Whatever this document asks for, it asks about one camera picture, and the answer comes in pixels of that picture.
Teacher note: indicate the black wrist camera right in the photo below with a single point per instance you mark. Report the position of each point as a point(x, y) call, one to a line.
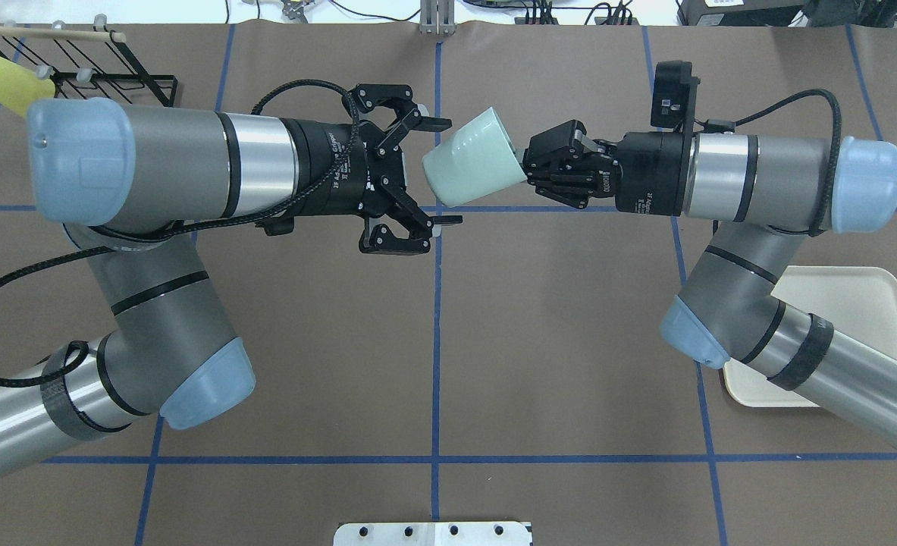
point(673, 95)

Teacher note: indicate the black wire cup rack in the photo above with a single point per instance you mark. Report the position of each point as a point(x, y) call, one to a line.
point(79, 62)

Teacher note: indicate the black usb hub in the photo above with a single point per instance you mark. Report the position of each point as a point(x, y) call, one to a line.
point(539, 13)

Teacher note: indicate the yellow plastic cup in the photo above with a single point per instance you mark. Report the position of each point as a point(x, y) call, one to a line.
point(20, 87)

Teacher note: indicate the green plastic cup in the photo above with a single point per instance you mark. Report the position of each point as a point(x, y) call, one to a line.
point(475, 162)

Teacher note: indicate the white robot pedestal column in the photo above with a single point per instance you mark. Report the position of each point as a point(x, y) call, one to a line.
point(435, 533)

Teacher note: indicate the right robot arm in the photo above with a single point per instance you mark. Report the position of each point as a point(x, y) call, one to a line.
point(768, 195)

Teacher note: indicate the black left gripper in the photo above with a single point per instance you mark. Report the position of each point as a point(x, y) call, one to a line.
point(325, 168)

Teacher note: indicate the cream plastic tray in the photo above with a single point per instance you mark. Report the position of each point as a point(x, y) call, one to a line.
point(860, 301)

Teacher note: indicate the aluminium frame post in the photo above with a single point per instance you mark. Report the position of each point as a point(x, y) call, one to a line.
point(437, 17)

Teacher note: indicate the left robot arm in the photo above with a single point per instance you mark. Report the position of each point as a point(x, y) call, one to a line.
point(130, 184)

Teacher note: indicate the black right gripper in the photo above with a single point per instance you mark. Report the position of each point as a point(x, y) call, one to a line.
point(651, 173)

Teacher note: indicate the black box on table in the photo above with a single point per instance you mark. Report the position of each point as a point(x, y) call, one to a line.
point(738, 13)

